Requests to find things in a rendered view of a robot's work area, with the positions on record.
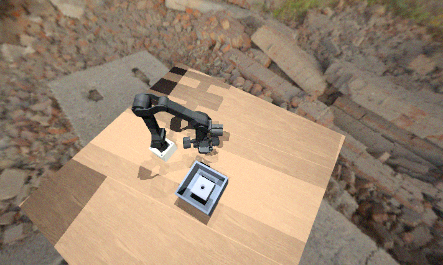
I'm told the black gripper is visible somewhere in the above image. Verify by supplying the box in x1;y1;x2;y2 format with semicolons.
183;134;220;149

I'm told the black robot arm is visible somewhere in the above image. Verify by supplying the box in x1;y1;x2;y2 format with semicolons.
132;93;223;154

